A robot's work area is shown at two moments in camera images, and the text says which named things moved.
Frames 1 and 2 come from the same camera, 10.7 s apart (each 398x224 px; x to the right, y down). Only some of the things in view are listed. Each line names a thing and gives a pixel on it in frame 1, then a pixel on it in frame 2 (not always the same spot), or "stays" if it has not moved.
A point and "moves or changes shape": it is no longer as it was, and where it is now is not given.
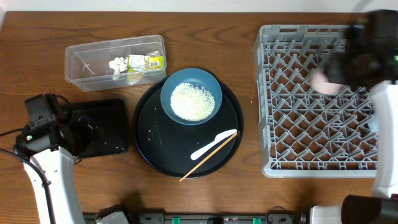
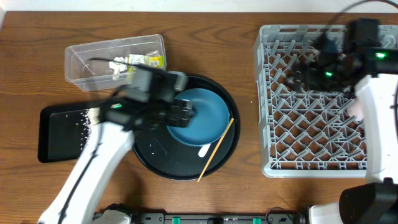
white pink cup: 321,85 moves or changes shape
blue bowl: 191,96 moves or changes shape
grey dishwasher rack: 303,132 stays
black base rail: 209,218 stays
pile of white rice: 191,102 → 89,117
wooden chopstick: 208,157 → 216,148
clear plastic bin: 110,63 stays
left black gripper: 82,131 → 171,112
